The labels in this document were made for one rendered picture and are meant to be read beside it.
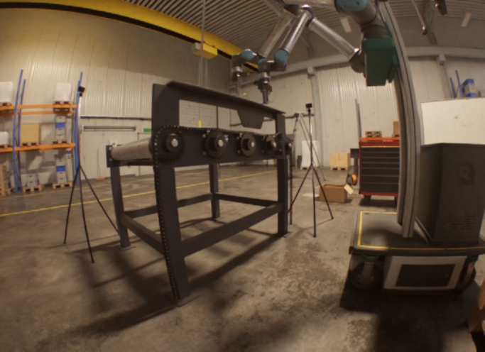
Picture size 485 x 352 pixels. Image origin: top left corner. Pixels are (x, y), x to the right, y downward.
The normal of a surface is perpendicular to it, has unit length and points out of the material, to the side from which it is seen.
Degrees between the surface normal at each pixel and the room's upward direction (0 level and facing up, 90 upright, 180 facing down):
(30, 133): 90
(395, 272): 90
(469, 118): 90
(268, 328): 0
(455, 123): 90
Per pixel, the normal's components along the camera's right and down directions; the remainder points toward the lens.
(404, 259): -0.55, 0.09
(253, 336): -0.04, -1.00
